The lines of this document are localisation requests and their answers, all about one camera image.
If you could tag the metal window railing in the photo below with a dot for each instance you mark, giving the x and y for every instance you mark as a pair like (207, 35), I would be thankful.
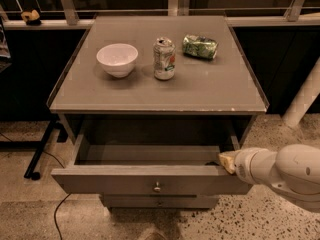
(239, 13)

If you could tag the black metal stand leg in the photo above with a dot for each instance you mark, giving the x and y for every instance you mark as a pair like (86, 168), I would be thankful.
(37, 146)

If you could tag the yellow black object on ledge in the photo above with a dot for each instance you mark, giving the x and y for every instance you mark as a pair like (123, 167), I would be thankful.
(31, 17)

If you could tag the grey top drawer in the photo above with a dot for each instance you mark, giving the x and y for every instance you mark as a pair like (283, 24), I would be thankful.
(147, 170)

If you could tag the upright white soda can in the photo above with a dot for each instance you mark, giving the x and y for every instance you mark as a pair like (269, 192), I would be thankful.
(164, 58)

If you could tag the grey drawer cabinet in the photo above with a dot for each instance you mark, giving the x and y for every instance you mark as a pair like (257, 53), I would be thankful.
(206, 103)

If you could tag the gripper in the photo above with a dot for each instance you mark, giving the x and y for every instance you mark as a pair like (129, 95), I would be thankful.
(244, 165)

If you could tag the grey drawer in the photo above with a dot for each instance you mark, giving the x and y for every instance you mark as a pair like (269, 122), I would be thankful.
(147, 170)
(159, 201)

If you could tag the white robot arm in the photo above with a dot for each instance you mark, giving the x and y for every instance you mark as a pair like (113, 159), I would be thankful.
(293, 172)

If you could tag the grey bottom drawer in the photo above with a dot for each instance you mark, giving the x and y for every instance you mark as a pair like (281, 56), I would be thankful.
(159, 201)

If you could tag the white diagonal post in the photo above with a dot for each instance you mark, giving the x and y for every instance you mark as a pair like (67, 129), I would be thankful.
(305, 97)

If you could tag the crushed green soda can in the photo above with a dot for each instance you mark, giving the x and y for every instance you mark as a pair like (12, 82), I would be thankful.
(199, 46)

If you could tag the white ceramic bowl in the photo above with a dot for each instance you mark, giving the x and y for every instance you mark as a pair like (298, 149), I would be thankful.
(117, 60)

